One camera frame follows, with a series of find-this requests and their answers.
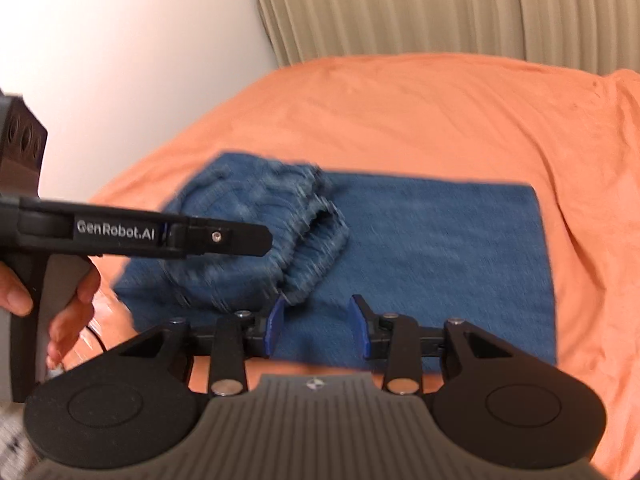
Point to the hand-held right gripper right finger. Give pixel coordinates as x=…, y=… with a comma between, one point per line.
x=359, y=326

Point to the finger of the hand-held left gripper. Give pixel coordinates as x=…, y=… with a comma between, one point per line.
x=235, y=240

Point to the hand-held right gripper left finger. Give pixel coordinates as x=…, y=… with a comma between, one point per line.
x=275, y=326

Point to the beige pleated curtain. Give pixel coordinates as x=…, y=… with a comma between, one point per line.
x=400, y=5

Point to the person's left hand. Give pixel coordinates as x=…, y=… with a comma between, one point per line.
x=70, y=330

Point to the blue denim pants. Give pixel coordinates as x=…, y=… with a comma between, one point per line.
x=425, y=260

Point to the orange blanket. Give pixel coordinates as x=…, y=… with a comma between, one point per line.
x=400, y=110

